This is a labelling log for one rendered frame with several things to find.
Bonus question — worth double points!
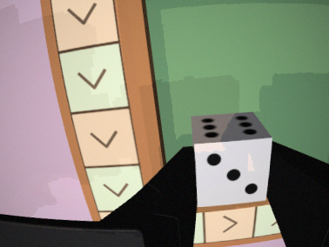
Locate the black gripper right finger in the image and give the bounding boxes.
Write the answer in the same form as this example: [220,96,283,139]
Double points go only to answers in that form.
[266,141,329,247]

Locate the white die with black pips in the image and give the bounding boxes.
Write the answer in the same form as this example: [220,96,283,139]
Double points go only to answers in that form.
[191,112,272,207]

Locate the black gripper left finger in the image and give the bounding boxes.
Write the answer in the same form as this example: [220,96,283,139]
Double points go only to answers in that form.
[0,147,198,247]

